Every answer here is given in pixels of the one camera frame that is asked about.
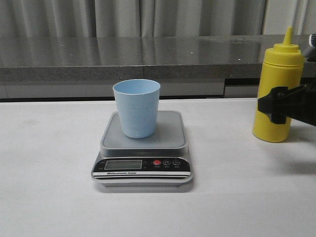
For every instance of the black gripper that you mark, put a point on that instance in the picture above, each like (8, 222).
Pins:
(277, 104)

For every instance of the yellow squeeze bottle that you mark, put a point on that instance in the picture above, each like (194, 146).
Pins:
(282, 66)

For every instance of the light blue plastic cup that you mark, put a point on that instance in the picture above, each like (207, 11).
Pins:
(137, 103)

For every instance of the silver digital kitchen scale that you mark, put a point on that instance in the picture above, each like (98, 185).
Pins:
(161, 159)

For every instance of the grey stone counter ledge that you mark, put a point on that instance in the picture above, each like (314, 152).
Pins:
(168, 59)

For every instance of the grey pleated curtain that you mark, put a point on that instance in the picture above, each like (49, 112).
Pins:
(154, 18)

